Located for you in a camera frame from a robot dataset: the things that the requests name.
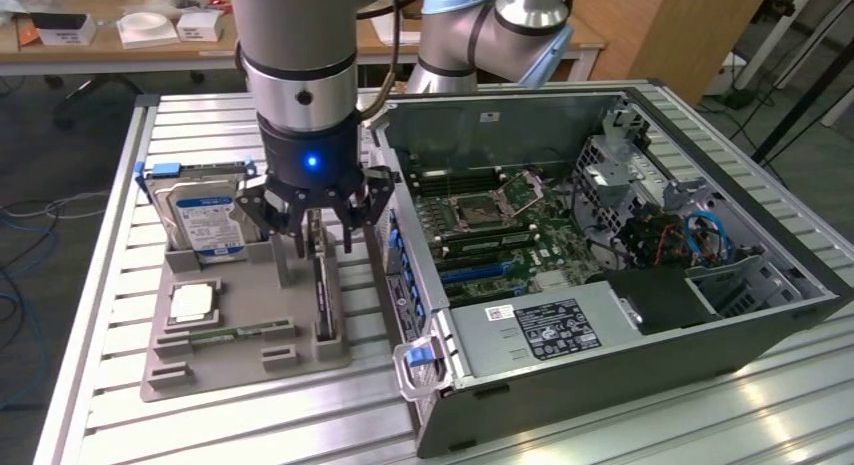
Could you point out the plain white box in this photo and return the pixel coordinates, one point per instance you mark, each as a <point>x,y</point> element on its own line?
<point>199,26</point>

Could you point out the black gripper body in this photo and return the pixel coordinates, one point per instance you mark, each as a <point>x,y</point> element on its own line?
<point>309,155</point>

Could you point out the blue expansion slot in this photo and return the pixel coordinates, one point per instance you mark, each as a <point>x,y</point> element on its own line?
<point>473,275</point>

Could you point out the wooden cabinet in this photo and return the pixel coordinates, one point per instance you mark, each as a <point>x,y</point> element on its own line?
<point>667,35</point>

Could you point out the open metal socket cover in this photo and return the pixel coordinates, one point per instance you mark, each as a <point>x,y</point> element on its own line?
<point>523,192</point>

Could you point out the open black PC case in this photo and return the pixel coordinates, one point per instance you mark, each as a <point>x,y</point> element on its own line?
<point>600,395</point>

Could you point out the CPU socket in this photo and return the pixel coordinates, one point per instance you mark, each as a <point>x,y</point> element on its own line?
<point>476,212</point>

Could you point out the white box with black lid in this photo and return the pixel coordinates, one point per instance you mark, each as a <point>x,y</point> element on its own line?
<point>62,30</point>

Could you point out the white square dish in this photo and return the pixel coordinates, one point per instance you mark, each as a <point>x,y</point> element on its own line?
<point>148,30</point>

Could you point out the silver CPU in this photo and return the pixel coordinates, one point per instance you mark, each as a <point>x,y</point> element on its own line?
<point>192,302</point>

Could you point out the open grey disk bay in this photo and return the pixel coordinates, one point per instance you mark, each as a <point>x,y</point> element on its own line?
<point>734,295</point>

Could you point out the silver power supply unit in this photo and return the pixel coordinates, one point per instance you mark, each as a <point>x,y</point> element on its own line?
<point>493,345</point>

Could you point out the white flat carton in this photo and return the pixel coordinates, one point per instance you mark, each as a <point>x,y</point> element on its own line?
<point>376,30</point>

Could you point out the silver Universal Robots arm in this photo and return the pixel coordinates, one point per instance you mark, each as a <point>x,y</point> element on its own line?
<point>300,35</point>

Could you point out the black RAM slot bank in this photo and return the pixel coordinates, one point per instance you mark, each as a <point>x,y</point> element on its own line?
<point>487,242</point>
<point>453,181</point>

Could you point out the grey parts rack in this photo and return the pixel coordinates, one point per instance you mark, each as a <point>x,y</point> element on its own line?
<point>267,305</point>

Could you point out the hard disk with blue carrier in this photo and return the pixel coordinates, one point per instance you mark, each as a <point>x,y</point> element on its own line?
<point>200,220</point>

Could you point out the perforated metal disk bay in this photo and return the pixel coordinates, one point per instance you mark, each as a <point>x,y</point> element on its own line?
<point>603,180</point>

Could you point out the blue case latch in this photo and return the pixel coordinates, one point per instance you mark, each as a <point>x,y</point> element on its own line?
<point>420,357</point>

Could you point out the black plastic shroud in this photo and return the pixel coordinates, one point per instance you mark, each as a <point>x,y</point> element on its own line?
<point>660,300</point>

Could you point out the green RAM stick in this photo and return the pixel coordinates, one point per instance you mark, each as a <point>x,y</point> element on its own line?
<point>220,333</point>

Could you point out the wooden desk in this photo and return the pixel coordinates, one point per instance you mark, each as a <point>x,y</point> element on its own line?
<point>106,52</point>

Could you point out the green motherboard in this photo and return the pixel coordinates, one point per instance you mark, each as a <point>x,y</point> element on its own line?
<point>553,235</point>

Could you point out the silver chipset heatsink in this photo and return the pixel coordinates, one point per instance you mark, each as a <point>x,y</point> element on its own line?
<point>553,280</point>

